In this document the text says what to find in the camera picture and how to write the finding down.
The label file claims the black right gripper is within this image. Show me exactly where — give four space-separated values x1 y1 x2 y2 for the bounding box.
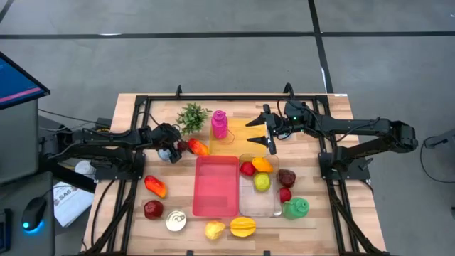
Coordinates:
245 103 306 156

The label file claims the red orange mango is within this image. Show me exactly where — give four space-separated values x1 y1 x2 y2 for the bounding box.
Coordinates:
144 174 168 199
187 137 210 157

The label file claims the orange yellow mango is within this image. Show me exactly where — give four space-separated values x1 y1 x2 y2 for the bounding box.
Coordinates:
251 156 274 174

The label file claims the red round fruit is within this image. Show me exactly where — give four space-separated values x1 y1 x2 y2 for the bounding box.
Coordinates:
240 161 257 178
279 187 293 204

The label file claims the pink water bottle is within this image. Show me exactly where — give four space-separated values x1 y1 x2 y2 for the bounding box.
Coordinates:
210 109 236 145

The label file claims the yellow-green round fruit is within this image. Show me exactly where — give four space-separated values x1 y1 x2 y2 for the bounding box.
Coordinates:
252 172 272 193

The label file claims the wrinkled maroon fruit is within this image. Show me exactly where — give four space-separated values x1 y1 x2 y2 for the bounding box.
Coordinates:
278 169 297 188

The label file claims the green water bottle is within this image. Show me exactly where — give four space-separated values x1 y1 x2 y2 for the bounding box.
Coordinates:
282 197 310 220

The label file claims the yellow translucent plastic tray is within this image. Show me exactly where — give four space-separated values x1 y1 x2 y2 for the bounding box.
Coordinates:
208 119 268 156

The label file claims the small green potted plant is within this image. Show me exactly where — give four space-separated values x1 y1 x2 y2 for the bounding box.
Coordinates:
176 102 213 136

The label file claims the red translucent plastic tray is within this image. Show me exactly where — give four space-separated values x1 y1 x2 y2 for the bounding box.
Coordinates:
192 155 240 218

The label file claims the clear plastic container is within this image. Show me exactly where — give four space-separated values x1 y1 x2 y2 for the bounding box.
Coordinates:
238 153 282 218

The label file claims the dark red apple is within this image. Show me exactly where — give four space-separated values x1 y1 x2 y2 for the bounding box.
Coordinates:
144 199 165 220

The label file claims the white round object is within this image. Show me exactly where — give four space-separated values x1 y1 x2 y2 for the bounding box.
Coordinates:
74 159 96 176

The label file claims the yellow starfruit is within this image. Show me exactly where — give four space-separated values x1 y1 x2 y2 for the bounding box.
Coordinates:
229 216 257 238

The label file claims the white printed paper sheet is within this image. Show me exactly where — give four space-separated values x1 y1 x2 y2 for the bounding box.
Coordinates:
53 181 95 228

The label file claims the computer desk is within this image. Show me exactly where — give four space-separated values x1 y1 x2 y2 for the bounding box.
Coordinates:
0 170 56 256

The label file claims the black computer mouse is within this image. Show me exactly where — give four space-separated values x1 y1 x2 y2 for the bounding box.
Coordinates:
21 196 48 234

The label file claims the computer monitor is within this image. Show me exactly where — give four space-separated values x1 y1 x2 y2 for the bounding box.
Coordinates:
0 51 51 110

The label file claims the grey stand foot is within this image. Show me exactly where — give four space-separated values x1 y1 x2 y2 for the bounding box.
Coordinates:
423 127 455 150

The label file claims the black keyboard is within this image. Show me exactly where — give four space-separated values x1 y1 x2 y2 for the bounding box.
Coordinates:
0 208 11 254

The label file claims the black aluminium table frame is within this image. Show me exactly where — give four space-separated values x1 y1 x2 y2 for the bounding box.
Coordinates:
83 92 390 256

